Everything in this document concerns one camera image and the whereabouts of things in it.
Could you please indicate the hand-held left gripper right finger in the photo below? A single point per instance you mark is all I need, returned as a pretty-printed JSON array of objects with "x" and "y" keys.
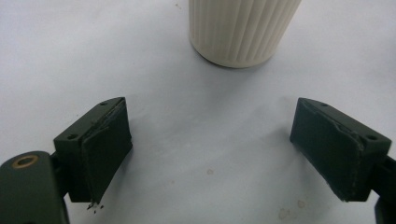
[{"x": 333, "y": 152}]

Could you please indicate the cream pump bottle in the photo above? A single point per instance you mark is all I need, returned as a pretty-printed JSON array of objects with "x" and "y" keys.
[{"x": 243, "y": 31}]

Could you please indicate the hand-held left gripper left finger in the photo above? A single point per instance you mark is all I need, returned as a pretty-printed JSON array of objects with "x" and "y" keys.
[{"x": 102, "y": 155}]

